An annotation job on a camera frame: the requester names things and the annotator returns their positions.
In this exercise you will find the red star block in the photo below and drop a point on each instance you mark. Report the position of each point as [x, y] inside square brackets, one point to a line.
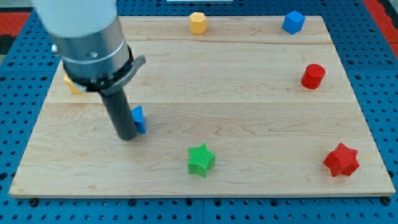
[342, 161]

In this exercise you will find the blue cube block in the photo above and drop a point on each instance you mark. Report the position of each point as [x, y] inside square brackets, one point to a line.
[293, 22]

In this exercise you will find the yellow block behind arm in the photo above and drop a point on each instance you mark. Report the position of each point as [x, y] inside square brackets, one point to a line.
[71, 86]

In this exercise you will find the red cylinder block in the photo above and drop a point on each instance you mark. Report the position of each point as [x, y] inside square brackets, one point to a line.
[313, 76]

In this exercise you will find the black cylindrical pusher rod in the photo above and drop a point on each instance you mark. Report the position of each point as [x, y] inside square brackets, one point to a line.
[120, 114]

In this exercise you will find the green star block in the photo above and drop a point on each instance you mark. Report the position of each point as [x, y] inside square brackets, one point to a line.
[200, 160]

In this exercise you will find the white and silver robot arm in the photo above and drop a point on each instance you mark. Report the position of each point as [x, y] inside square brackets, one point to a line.
[87, 34]

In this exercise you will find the wooden board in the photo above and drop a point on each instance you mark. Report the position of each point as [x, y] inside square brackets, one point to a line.
[236, 88]

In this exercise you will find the blue triangular block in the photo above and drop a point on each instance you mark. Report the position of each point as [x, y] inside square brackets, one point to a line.
[139, 119]

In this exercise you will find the yellow hexagonal block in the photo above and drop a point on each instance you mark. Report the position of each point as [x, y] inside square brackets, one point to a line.
[197, 23]

